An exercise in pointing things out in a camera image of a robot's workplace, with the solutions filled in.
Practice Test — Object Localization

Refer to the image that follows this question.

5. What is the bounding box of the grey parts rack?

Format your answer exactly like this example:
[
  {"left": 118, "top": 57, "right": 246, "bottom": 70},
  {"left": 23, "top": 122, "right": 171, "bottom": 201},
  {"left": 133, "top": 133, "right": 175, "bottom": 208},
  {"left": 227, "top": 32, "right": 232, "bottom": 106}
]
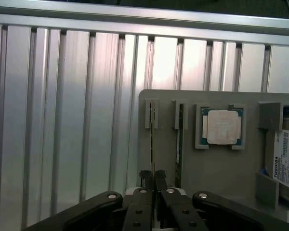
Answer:
[{"left": 125, "top": 89, "right": 289, "bottom": 231}]

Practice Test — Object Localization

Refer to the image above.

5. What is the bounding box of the Toshiba hard disk drive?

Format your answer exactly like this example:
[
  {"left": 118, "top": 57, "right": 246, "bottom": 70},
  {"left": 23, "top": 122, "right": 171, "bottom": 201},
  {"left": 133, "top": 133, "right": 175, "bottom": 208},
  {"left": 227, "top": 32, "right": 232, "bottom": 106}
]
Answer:
[{"left": 271, "top": 105, "right": 289, "bottom": 207}]

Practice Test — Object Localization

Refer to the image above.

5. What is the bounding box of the silver CPU chip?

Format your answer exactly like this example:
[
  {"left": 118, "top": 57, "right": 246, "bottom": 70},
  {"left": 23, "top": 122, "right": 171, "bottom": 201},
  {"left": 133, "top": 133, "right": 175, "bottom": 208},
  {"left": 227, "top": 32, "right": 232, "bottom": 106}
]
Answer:
[{"left": 201, "top": 108, "right": 243, "bottom": 146}]

